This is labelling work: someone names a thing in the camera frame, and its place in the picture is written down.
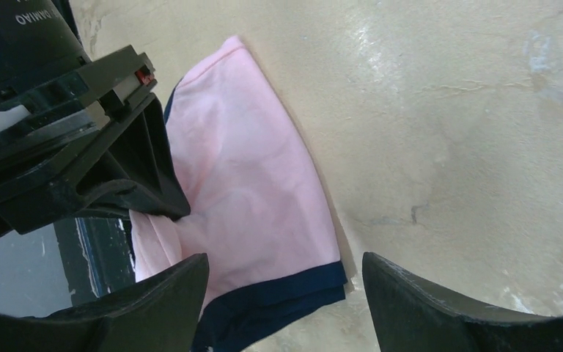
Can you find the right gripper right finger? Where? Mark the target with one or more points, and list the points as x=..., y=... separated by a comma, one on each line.
x=410, y=313

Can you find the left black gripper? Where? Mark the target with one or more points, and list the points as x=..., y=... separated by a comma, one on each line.
x=94, y=144

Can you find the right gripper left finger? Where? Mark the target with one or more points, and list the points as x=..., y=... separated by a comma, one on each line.
x=159, y=313

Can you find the pink underwear navy trim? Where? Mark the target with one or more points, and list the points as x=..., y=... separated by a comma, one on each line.
x=258, y=208

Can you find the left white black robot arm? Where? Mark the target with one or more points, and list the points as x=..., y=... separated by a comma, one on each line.
x=38, y=41

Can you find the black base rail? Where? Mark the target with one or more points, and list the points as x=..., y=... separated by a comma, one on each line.
x=97, y=256

